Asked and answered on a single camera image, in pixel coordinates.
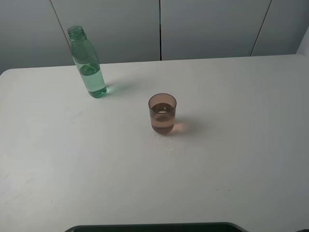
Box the green transparent water bottle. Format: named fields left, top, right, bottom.
left=68, top=26, right=107, bottom=98

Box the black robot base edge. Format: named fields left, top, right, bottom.
left=67, top=222, right=245, bottom=232

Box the pink translucent plastic cup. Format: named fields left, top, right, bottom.
left=148, top=93, right=177, bottom=135

